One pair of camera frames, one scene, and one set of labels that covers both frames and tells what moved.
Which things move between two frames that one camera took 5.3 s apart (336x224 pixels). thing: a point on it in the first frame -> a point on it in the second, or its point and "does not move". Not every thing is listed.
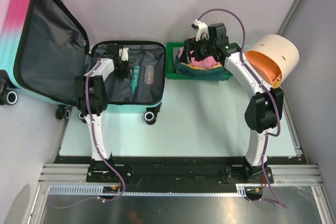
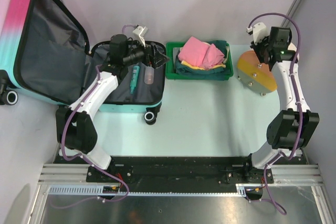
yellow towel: [198, 67] does not move
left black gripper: [126, 73] -> [155, 58]
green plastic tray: [171, 51] does not move
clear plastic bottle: [149, 74] does not move
